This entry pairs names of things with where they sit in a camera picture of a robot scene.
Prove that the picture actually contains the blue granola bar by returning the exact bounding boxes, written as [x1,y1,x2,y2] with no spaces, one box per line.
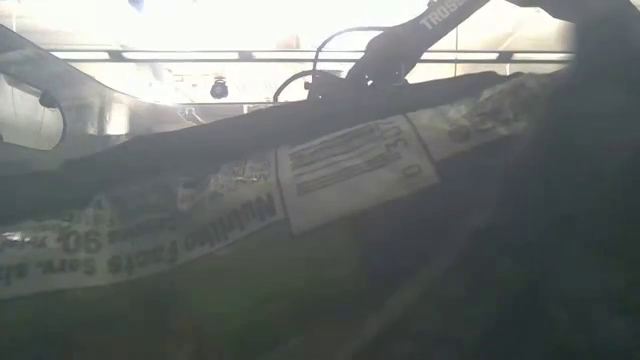
[0,69,551,360]

